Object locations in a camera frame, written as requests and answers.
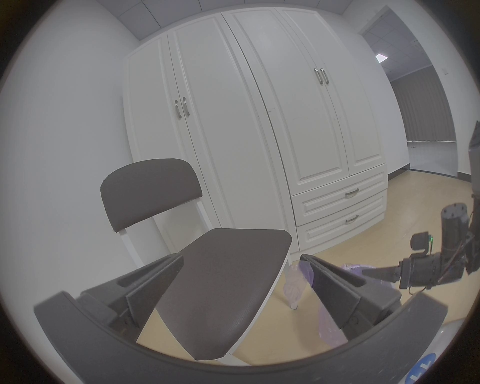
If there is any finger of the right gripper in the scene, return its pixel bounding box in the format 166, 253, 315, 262
361, 264, 402, 283

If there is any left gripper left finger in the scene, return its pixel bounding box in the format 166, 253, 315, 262
80, 252, 184, 342

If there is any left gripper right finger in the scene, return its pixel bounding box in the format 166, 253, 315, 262
300, 253, 403, 342

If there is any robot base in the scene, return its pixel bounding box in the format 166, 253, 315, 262
405, 319, 466, 384

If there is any purple plastic bag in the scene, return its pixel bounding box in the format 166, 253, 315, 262
318, 262, 398, 347

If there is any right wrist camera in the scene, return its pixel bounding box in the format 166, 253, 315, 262
410, 232, 434, 259

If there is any purple plastic scrap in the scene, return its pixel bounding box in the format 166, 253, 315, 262
283, 260, 314, 310

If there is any grey and white chair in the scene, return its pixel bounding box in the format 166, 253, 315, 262
100, 158, 299, 366

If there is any grey curtain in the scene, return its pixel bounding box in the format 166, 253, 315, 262
392, 67, 456, 142

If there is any white wardrobe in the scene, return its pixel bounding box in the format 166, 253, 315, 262
123, 7, 389, 259

